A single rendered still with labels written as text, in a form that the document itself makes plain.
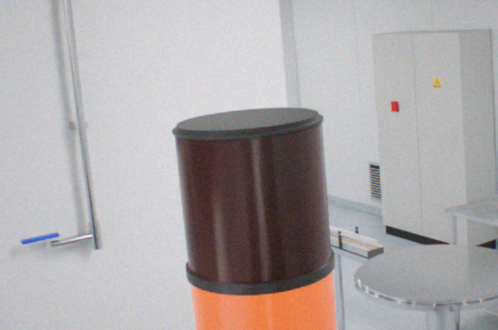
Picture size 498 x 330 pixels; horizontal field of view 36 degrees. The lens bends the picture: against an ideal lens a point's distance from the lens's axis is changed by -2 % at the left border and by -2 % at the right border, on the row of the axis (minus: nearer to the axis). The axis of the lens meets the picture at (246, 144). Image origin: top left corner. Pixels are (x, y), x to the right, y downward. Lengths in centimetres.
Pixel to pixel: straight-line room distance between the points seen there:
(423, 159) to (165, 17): 595
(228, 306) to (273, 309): 1
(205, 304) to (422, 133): 729
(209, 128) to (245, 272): 5
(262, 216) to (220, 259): 2
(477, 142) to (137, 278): 571
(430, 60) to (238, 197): 710
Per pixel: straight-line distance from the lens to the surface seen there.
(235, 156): 24
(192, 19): 182
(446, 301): 396
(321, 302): 26
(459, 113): 715
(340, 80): 912
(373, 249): 476
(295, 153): 24
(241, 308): 25
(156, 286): 185
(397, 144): 784
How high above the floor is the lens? 238
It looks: 10 degrees down
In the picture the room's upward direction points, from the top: 5 degrees counter-clockwise
